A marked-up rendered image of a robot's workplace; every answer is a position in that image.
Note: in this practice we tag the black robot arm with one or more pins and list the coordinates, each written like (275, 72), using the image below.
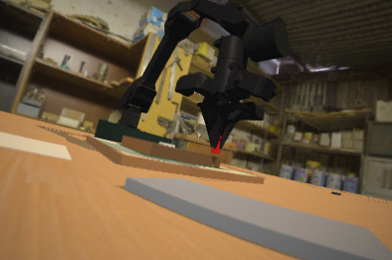
(247, 39)

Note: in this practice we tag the red pawn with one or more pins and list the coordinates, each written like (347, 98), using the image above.
(216, 149)

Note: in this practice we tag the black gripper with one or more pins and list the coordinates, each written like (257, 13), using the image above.
(219, 115)

